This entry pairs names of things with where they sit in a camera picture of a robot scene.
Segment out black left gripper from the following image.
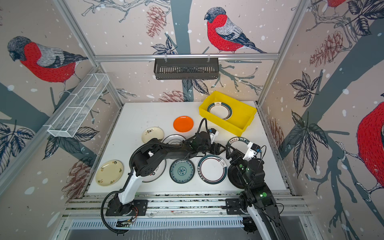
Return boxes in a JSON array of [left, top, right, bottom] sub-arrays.
[[197, 142, 228, 156]]

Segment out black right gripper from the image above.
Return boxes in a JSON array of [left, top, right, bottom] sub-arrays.
[[227, 143, 254, 188]]

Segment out green rim HAO SHI plate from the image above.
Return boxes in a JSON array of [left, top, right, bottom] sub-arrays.
[[226, 137, 250, 153]]

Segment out green red rim plate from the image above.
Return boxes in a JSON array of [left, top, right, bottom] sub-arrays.
[[197, 155, 228, 185], [207, 102, 233, 121]]

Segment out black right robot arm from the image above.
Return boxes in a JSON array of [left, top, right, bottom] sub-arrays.
[[226, 146, 290, 240]]

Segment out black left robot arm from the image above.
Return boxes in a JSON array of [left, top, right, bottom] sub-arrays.
[[100, 118, 225, 235]]

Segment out yellow plastic bin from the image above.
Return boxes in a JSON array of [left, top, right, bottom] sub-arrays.
[[199, 91, 257, 137]]

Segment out black round plate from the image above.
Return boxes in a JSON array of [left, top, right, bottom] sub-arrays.
[[228, 165, 246, 189]]

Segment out orange plastic plate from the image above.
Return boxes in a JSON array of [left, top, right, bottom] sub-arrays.
[[173, 116, 194, 133]]

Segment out teal patterned plate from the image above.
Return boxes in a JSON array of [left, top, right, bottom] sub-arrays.
[[170, 159, 195, 184]]

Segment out white plate green cloud outline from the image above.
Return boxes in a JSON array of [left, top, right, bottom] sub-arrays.
[[162, 134, 186, 145]]

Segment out white plate red characters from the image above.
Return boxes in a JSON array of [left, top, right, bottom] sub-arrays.
[[143, 160, 167, 183]]

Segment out cream small floral plate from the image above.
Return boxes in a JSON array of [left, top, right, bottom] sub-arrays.
[[142, 127, 164, 144]]

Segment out cream yellow plate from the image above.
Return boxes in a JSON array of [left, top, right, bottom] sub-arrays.
[[95, 160, 124, 187]]

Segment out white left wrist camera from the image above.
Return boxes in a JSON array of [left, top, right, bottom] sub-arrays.
[[209, 128, 219, 144]]

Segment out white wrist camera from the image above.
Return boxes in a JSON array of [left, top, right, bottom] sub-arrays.
[[209, 128, 219, 144], [243, 142, 261, 161]]

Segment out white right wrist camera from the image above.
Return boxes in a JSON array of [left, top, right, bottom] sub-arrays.
[[243, 142, 261, 161]]

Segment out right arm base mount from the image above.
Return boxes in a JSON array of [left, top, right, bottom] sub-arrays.
[[225, 196, 248, 215]]

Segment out black hanging wall basket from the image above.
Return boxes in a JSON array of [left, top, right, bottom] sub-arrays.
[[154, 58, 219, 80]]

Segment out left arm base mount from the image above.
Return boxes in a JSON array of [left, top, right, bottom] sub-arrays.
[[106, 196, 149, 217]]

